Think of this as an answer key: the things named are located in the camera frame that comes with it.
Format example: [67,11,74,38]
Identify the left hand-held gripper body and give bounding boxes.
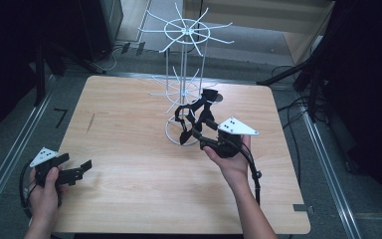
[29,146,83,207]

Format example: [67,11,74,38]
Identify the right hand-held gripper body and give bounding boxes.
[199,117,260,159]

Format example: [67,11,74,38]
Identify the white wire display rack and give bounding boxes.
[138,3,235,147]

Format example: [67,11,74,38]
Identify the person's right hand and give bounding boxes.
[202,133,253,189]

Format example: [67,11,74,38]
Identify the person's left hand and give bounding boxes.
[28,165,68,231]

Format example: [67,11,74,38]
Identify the black metal stand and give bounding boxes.
[257,49,336,123]
[34,41,107,108]

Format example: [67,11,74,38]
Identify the dark curtain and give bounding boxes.
[0,0,81,147]
[324,0,382,213]

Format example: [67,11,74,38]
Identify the black cabinet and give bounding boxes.
[78,0,124,63]

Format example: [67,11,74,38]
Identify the metal floor rail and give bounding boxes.
[0,74,58,220]
[299,109,362,239]

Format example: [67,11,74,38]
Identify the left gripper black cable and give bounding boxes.
[18,167,37,219]

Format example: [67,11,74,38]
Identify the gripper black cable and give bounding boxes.
[18,167,37,219]
[240,145,263,205]

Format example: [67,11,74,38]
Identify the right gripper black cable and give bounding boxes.
[240,145,263,205]

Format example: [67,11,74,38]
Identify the black floor cable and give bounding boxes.
[278,96,312,170]

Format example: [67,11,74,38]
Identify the white cable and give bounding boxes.
[100,45,122,72]

